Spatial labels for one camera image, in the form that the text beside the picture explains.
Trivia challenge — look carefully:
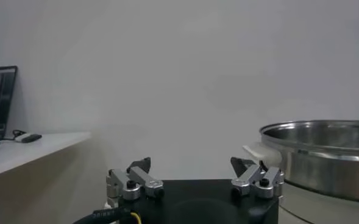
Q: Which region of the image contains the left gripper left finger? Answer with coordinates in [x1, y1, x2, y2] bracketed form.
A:
[105, 156, 165, 208]

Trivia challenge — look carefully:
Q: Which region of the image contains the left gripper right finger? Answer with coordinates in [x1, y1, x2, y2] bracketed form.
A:
[230, 156, 285, 200]

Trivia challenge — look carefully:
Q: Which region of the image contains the stainless steel steamer basket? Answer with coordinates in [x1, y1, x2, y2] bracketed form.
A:
[259, 119, 359, 204]

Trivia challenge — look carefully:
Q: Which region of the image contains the white electric cooker base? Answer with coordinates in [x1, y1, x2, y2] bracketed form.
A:
[242, 142, 359, 224]

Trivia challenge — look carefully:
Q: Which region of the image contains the white side table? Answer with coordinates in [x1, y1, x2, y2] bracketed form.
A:
[0, 131, 92, 224]

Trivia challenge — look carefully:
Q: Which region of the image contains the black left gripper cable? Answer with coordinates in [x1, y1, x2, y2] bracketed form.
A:
[72, 206, 143, 224]

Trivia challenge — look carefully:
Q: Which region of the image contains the small device with black cable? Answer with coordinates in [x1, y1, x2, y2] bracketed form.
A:
[12, 130, 43, 144]

